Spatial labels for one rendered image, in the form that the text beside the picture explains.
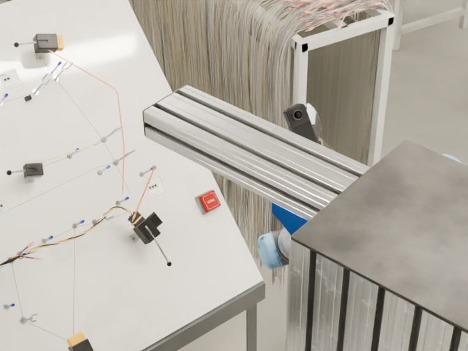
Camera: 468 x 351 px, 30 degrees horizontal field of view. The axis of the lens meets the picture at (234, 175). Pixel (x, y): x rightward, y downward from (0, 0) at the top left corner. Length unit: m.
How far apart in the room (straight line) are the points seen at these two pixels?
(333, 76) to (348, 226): 2.14
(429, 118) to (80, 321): 2.97
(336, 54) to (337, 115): 0.24
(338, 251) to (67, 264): 1.48
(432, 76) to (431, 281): 4.37
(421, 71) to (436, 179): 4.26
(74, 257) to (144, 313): 0.25
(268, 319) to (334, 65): 1.16
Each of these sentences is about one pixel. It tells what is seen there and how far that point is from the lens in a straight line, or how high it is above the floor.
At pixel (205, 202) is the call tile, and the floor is 1.10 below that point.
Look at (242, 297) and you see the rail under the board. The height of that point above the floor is 0.86.
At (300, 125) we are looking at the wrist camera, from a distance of 1.87.
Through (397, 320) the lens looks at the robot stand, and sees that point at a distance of 0.96.
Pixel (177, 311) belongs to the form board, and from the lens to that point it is 2.47.
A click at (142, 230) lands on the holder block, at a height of 1.14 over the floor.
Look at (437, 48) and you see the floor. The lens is 5.61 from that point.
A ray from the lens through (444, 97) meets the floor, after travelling 5.13.
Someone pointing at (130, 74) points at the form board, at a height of 1.39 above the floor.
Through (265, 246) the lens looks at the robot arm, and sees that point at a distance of 1.78.
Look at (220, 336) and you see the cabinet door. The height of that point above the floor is 0.70.
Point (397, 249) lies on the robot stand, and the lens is 0.99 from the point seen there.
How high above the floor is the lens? 2.69
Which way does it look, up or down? 37 degrees down
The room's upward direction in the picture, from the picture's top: 1 degrees counter-clockwise
